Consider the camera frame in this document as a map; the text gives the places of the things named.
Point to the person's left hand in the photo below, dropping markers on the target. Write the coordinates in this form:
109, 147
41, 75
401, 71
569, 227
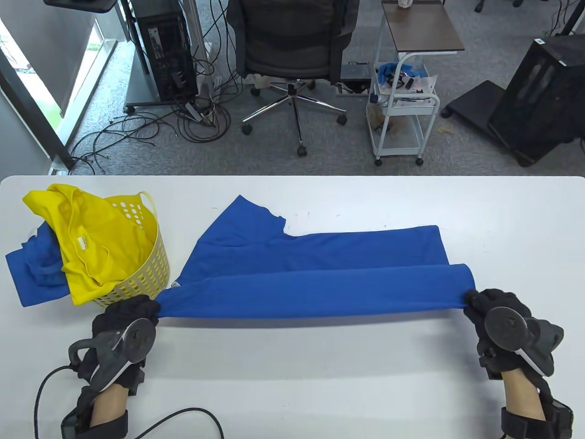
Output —
123, 311

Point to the person's right hand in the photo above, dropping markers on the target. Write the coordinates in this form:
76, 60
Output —
491, 299

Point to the grey handheld controller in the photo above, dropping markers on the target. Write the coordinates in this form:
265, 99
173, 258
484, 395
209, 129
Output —
505, 327
139, 338

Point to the yellow t-shirt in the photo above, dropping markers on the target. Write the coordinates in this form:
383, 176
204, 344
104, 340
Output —
96, 238

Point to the blue t-shirt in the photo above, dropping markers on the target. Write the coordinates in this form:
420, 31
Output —
36, 279
320, 288

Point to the person's left forearm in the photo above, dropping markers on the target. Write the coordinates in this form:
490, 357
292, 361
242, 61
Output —
107, 407

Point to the person's right forearm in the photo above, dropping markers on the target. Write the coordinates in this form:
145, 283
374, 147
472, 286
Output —
521, 393

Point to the yellow perforated laundry basket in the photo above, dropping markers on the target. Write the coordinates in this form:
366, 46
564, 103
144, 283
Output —
151, 270

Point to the white rolling utility cart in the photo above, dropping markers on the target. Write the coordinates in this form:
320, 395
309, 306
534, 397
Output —
397, 152

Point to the black wheeled platform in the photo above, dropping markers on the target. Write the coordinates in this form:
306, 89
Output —
475, 100

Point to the black computer case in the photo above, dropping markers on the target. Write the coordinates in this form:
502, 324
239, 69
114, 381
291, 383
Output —
539, 105

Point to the grey power strip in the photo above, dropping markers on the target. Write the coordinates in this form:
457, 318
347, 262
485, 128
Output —
193, 112

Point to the brown bag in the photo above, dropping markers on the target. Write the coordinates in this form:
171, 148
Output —
377, 116

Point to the grey rolling desk base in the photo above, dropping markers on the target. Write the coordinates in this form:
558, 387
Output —
141, 87

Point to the clear bag of papers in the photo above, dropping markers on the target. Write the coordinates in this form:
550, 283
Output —
422, 84

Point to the blue cloth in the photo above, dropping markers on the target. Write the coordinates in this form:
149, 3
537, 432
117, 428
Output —
388, 71

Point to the black computer tower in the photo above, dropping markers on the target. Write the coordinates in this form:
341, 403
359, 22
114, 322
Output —
167, 55

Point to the black floor box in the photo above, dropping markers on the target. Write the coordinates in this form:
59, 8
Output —
356, 73

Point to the brown top side table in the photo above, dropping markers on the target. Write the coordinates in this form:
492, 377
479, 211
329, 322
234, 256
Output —
420, 27

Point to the black stand pole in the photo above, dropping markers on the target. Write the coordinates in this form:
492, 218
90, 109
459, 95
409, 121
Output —
573, 18

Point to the black chair base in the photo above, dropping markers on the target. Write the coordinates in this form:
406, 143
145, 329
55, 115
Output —
479, 6

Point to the black mesh office chair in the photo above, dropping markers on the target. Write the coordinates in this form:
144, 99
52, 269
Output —
292, 55

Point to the white crumpled object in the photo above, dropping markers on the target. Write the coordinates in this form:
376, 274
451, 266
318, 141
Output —
404, 3

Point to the black desk top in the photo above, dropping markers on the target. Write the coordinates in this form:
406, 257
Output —
77, 3

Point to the black window frame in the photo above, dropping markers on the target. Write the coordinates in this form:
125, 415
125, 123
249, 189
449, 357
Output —
32, 116

